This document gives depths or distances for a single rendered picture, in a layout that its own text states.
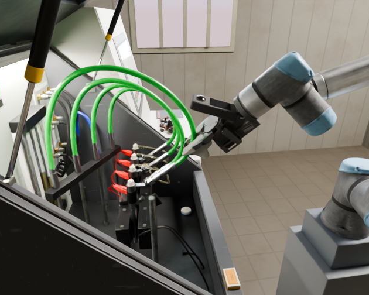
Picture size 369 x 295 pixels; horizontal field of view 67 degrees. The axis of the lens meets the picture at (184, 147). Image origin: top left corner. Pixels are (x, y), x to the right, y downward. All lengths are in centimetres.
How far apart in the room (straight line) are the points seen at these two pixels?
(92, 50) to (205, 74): 211
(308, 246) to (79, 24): 107
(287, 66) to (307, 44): 280
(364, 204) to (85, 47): 96
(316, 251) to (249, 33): 242
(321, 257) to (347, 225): 15
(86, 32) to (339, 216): 101
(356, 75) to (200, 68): 232
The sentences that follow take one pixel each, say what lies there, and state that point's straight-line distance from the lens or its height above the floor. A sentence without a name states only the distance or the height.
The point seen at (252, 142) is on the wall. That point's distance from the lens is 347.
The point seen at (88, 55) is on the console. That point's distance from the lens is 106.
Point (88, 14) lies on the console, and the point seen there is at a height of 153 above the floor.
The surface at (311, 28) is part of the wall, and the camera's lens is 342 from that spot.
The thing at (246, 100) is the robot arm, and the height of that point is 135.
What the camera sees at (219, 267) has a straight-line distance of 77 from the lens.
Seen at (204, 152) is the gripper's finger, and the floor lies 120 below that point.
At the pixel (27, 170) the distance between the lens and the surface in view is 86.
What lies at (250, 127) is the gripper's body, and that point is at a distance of 70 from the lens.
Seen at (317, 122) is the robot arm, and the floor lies 131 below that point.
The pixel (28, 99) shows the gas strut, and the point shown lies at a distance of 40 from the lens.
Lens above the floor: 152
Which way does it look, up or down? 25 degrees down
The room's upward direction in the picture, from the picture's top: straight up
